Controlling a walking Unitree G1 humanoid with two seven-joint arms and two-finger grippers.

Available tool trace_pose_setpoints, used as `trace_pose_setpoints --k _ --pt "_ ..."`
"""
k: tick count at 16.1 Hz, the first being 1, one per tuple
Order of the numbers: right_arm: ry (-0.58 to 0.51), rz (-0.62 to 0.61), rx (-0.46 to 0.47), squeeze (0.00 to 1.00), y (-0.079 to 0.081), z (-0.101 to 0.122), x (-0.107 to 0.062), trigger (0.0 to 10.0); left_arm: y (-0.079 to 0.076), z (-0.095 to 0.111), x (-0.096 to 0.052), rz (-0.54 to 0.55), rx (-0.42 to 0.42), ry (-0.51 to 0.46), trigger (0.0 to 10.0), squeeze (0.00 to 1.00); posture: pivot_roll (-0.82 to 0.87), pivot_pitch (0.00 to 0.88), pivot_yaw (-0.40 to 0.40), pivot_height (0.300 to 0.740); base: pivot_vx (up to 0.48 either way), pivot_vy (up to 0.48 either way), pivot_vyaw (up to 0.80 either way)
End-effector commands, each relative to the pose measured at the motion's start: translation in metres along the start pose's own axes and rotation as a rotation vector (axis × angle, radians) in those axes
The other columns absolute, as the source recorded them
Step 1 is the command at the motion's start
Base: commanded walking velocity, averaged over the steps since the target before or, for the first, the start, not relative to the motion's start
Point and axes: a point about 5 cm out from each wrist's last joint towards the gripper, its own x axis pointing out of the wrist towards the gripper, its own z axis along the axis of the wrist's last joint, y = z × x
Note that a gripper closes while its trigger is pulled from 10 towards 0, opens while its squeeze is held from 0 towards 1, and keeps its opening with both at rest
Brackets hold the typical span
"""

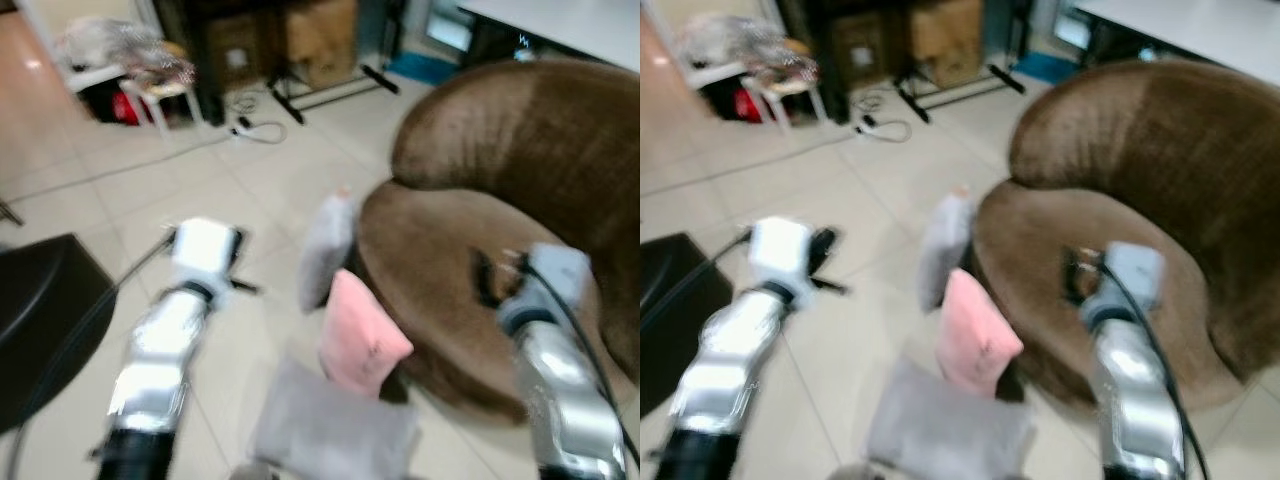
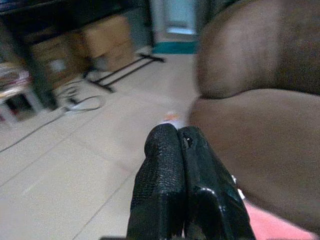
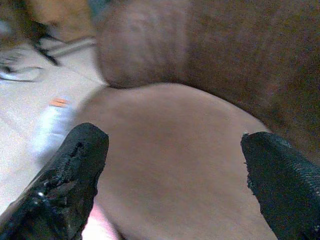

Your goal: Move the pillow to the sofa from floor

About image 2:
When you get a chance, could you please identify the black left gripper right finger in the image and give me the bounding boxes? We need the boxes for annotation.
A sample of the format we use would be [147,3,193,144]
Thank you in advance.
[177,125,257,240]

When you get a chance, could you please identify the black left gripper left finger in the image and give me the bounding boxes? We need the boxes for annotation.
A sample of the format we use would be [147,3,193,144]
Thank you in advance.
[126,123,188,240]

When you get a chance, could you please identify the pink pillow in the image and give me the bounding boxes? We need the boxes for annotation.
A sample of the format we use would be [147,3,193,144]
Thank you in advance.
[243,199,317,240]

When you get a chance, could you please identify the brown round sofa chair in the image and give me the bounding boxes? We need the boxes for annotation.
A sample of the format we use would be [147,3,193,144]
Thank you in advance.
[187,0,320,236]

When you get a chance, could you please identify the small orange white object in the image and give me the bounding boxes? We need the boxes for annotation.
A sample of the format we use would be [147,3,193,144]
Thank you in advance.
[163,111,182,125]

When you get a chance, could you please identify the light cardboard box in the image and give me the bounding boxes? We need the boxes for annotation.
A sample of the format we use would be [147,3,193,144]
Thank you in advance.
[83,16,137,72]

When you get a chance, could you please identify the dark cardboard box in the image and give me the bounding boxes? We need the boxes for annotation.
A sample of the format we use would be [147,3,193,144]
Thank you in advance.
[29,34,87,88]

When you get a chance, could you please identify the black table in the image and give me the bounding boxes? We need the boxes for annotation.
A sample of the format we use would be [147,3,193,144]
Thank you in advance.
[0,0,131,112]

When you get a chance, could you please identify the glass door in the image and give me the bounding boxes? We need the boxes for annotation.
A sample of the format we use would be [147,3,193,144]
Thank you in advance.
[151,0,199,36]

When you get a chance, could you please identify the white low stool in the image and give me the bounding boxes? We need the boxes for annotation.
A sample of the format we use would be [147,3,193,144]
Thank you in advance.
[0,62,45,124]

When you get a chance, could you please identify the white cable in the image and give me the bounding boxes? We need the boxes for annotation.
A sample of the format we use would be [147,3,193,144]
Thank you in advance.
[61,94,104,113]

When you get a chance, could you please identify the black metal stand frame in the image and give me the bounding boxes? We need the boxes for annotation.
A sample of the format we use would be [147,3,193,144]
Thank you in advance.
[83,52,166,94]

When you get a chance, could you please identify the thin black floor cable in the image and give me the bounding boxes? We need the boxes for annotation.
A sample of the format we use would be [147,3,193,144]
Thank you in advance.
[0,109,67,154]

